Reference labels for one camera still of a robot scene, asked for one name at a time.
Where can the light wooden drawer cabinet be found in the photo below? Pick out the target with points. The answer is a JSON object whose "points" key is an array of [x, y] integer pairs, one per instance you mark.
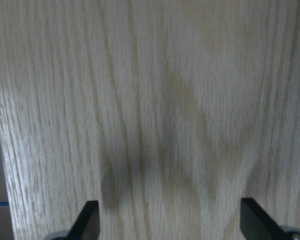
{"points": [[167, 112]]}

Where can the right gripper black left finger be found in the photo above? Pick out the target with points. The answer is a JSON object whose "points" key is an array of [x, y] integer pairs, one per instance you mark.
{"points": [[87, 225]]}

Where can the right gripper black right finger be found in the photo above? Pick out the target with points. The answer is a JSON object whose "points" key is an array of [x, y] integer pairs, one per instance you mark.
{"points": [[256, 224]]}

